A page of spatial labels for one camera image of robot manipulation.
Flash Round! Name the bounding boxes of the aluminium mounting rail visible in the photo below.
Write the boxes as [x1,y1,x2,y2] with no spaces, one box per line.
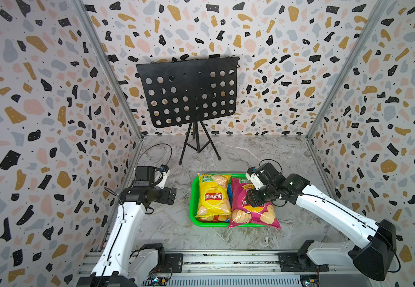
[76,249,384,287]

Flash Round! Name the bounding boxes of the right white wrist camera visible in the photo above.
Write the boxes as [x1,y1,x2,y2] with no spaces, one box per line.
[246,167,265,190]

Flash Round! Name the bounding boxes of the pink potato chips bag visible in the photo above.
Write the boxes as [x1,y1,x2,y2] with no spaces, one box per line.
[228,178,281,229]

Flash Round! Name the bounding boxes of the right green circuit board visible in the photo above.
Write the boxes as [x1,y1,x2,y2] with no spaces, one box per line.
[300,275,320,287]

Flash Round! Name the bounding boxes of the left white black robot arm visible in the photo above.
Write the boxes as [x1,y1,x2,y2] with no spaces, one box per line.
[77,165,177,287]

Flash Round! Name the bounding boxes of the green circuit board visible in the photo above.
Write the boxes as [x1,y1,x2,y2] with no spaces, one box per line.
[145,273,170,287]
[300,275,320,287]

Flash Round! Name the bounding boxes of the green plastic basket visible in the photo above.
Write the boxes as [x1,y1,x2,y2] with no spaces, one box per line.
[189,173,260,227]

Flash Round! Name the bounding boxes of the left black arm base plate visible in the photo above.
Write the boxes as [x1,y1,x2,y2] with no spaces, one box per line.
[132,252,184,275]

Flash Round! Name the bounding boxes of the black perforated music stand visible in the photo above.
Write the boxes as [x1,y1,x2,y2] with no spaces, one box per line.
[136,56,240,153]

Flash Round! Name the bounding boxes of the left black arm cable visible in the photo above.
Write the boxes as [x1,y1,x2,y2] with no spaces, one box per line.
[135,143,173,169]

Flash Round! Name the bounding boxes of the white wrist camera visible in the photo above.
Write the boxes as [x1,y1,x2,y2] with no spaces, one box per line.
[155,165,170,189]
[246,167,265,190]

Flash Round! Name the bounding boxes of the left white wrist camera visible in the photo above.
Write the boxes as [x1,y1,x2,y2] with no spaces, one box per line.
[155,165,170,189]

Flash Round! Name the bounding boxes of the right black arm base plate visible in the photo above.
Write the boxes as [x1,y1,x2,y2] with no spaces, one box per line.
[277,252,329,272]

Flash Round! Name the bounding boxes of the left green circuit board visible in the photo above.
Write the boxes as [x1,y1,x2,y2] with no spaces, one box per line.
[145,273,170,287]

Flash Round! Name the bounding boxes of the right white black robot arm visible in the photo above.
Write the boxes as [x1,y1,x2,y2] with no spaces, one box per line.
[246,163,398,281]

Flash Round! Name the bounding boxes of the yellow potato chips bag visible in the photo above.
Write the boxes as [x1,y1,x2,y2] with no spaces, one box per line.
[195,174,232,222]

